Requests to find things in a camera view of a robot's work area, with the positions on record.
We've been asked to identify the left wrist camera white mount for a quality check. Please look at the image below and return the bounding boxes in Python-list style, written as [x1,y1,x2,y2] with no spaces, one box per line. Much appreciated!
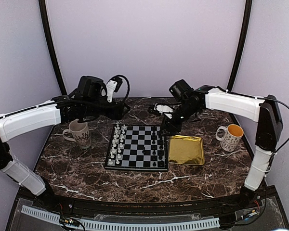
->
[106,77,123,103]

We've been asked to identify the tall cactus print mug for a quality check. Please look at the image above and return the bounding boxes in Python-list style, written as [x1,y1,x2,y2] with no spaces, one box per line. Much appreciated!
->
[62,119,91,149]

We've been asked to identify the left black frame post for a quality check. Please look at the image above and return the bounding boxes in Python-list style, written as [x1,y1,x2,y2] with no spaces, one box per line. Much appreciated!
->
[39,0,67,95]

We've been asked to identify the white slotted cable duct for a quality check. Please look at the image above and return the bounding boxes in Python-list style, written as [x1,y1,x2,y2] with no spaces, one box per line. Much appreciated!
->
[21,205,220,231]

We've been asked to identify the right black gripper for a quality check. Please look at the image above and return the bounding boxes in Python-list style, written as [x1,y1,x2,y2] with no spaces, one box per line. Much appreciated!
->
[159,102,200,136]

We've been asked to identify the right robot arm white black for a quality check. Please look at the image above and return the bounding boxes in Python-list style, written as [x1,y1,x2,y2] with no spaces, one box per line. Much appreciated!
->
[148,79,289,209]

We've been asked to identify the black chess piece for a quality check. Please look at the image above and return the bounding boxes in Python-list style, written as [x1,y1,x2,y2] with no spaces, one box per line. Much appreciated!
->
[158,144,164,150]

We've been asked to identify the black frame post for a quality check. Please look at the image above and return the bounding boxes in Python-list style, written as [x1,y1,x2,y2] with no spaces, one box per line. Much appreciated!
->
[39,0,67,95]
[226,0,253,90]

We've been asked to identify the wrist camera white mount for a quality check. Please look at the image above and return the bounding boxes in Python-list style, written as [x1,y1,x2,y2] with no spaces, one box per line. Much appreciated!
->
[148,103,174,119]
[106,77,123,103]

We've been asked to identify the right black frame post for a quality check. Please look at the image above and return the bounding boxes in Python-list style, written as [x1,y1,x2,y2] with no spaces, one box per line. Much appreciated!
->
[226,0,253,90]

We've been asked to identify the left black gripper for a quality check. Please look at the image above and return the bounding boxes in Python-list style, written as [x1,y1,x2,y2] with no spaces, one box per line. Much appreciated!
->
[84,98,131,121]

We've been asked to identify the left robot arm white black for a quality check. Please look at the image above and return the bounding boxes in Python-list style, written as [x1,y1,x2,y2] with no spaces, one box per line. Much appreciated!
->
[0,75,130,210]

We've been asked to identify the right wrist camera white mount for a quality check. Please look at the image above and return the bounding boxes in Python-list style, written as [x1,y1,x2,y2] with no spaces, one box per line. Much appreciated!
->
[148,103,174,119]

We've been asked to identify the black front rail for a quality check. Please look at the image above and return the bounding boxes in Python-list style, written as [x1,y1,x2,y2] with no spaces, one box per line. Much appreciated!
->
[55,195,240,215]

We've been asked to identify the gold metal tray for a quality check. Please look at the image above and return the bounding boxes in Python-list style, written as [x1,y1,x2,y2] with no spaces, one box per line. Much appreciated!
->
[168,135,205,166]

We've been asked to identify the yellow inside cactus mug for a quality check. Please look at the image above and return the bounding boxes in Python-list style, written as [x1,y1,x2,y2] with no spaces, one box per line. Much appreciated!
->
[215,124,244,152]

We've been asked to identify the black white chess board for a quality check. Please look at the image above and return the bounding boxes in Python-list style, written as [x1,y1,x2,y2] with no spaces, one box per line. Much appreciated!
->
[104,124,169,172]

